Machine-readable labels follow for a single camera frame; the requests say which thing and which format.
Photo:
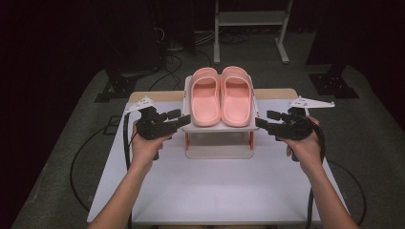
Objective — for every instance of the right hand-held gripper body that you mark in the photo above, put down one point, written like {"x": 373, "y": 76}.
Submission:
{"x": 296, "y": 127}

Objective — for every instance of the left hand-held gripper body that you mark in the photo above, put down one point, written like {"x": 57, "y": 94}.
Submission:
{"x": 153, "y": 125}

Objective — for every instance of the white and orange shoe rack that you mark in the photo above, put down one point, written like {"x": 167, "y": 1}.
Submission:
{"x": 219, "y": 153}

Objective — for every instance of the person's left hand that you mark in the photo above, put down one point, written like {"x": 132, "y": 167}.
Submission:
{"x": 144, "y": 151}

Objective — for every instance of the white metal stand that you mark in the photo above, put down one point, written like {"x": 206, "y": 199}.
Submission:
{"x": 250, "y": 18}

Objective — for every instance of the black stand base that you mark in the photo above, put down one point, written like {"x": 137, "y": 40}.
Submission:
{"x": 332, "y": 84}
{"x": 117, "y": 86}

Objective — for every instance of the black square floor frame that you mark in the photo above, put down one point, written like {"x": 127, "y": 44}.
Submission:
{"x": 112, "y": 125}

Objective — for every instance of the pink slipper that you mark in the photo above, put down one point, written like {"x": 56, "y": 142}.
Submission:
{"x": 236, "y": 105}
{"x": 205, "y": 105}

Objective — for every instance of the person's right hand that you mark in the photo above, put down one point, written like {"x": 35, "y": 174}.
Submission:
{"x": 307, "y": 152}

